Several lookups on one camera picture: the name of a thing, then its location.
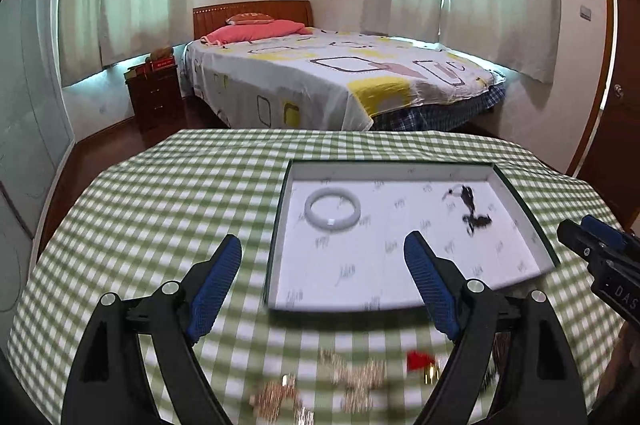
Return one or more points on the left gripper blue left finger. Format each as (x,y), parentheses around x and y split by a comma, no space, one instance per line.
(108,382)

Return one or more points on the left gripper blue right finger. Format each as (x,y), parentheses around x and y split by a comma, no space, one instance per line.
(539,383)

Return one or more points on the red flower gold brooch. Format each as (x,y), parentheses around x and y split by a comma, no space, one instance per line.
(422,362)

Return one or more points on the small gold pearl brooch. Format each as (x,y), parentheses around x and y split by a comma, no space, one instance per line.
(267,402)

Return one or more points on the white jade bangle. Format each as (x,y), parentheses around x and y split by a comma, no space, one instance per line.
(332,209)

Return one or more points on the silver ring ornament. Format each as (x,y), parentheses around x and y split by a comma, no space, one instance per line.
(302,415)

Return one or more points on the green jewelry tray box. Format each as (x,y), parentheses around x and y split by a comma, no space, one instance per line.
(468,212)

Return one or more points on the person's hand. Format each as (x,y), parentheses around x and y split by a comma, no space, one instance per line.
(621,376)

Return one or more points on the brown wooden door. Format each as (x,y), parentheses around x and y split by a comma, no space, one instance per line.
(607,156)

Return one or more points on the green white checkered tablecloth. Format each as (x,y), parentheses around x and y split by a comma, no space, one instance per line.
(147,220)

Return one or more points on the glass wardrobe door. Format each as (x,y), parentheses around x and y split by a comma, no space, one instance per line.
(35,140)

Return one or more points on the dark wooden nightstand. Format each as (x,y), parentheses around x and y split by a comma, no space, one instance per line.
(154,94)

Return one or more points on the items on nightstand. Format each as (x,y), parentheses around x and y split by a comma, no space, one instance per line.
(160,59)

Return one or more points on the bed with patterned quilt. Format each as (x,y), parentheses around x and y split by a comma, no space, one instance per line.
(324,80)

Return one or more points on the wooden headboard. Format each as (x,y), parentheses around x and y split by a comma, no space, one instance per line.
(210,18)

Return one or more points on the pink pillow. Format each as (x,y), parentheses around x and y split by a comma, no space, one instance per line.
(253,32)

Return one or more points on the orange patterned pillow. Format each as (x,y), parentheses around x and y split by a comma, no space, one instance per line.
(248,19)

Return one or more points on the wall light switch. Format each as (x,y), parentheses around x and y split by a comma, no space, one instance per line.
(585,13)

